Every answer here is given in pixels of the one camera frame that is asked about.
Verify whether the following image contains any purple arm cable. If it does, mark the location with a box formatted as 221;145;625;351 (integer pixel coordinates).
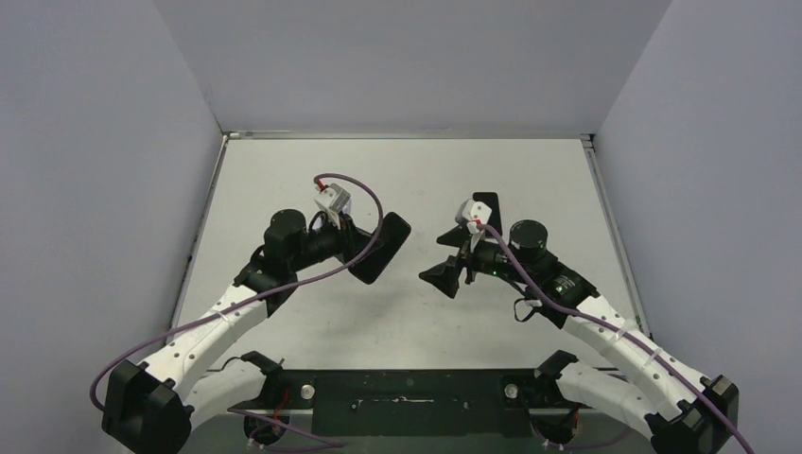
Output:
89;173;385;411
476;222;757;454

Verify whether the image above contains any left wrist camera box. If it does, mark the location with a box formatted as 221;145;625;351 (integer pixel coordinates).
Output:
314;183;352;229

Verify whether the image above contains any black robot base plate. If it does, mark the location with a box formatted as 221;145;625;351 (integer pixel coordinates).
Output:
237;358;583;438

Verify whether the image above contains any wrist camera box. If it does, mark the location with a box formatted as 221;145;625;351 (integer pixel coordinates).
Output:
314;183;352;229
455;199;493;234

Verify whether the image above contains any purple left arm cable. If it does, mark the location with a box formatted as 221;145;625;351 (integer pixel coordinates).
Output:
89;173;385;411

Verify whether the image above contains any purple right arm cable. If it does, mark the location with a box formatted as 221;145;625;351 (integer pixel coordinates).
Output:
476;222;757;454

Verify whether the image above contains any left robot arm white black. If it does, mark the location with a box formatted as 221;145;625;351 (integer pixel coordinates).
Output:
101;209;382;453

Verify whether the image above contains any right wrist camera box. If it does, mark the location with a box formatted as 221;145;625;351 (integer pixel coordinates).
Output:
455;199;493;234

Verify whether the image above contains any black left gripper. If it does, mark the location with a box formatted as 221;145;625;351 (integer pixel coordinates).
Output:
289;209;383;272

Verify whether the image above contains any purple phone black screen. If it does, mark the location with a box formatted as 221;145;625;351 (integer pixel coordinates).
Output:
471;191;504;235

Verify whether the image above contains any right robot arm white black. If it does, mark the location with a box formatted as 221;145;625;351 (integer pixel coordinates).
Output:
419;219;754;453

